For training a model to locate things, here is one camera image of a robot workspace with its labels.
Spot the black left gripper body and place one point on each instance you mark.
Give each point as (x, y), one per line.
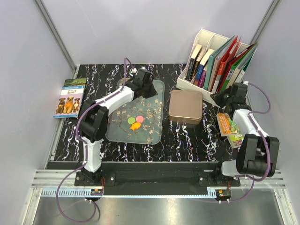
(143, 86)

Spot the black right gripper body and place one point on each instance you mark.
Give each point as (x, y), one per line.
(229, 101)

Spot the rose gold tin lid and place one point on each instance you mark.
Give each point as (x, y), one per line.
(184, 103)

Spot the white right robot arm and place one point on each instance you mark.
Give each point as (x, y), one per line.
(258, 152)

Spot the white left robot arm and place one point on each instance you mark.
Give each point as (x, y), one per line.
(93, 120)

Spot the purple paperback book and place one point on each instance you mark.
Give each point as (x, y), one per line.
(206, 62)

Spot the orange treehouse book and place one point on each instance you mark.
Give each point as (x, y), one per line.
(227, 126)

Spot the green hardcover book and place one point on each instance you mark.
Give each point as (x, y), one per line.
(234, 66)

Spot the pink round cookie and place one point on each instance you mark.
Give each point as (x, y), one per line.
(139, 119)

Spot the floral blossom serving tray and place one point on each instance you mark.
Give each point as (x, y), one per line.
(151, 128)

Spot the green round cookie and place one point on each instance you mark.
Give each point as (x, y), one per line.
(131, 120)

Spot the blue paperback book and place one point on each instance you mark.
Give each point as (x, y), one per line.
(198, 66)

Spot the orange fish shaped cookie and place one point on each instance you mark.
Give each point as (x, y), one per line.
(135, 126)

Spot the green paperback book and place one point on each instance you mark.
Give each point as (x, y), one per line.
(235, 140)

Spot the teal hardcover book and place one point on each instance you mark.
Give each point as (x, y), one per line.
(216, 65)

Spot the rose gold cookie tin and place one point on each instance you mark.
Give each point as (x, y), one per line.
(194, 121)

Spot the red hardcover book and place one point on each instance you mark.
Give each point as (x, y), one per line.
(226, 55)

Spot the black paperback book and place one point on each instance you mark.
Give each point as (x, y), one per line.
(193, 57)

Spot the green landscape book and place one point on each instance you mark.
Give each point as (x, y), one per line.
(75, 82)

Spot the dog picture book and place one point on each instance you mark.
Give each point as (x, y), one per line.
(69, 102)

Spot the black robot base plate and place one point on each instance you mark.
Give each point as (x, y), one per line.
(156, 179)

